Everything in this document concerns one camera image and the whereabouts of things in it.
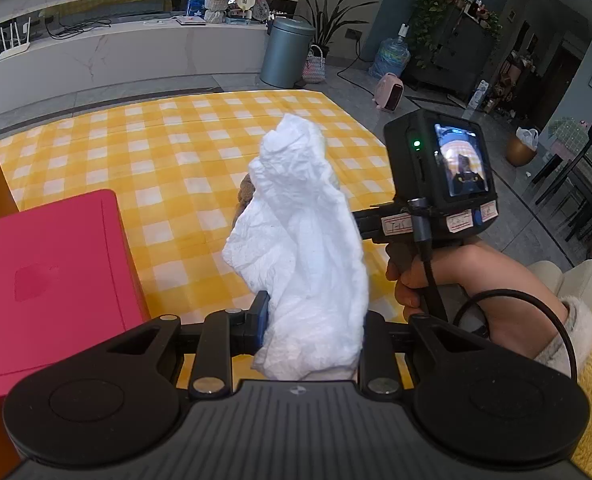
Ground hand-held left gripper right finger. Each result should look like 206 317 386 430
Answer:
357 310 481 397

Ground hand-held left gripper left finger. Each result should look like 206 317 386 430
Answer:
108 290 271 399

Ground white cloth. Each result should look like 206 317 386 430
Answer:
222 113 369 381

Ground brown plush toy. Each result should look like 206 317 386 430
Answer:
233 172 259 232

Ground person's right forearm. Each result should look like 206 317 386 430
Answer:
468 247 592 377

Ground person's right hand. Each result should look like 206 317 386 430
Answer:
386 240 482 322

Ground pink heater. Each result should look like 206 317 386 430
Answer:
373 72 407 114

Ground copper round pot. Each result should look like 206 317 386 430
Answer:
506 132 537 167

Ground blue water jug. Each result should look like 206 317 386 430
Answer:
371 24 411 80

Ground dark cabinet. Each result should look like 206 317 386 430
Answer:
413 7 497 102

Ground small woven bag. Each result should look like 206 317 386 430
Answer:
303 45 327 84

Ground green checked table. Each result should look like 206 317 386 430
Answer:
546 116 589 161

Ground grey trash can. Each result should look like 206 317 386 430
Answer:
260 17 315 89

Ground green vine plant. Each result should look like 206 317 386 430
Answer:
403 0 502 69

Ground tall-leaf potted plant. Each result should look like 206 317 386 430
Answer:
293 0 377 59

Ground yellow checked mat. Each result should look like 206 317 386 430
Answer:
0 91 407 392

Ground red square box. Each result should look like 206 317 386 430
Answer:
0 189 151 404

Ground marble television console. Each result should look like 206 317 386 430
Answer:
0 0 273 126

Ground white router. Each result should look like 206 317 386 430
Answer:
0 17 33 59

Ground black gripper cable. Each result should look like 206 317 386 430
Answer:
408 197 579 379

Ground tangled black cables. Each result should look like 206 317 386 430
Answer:
46 7 113 39

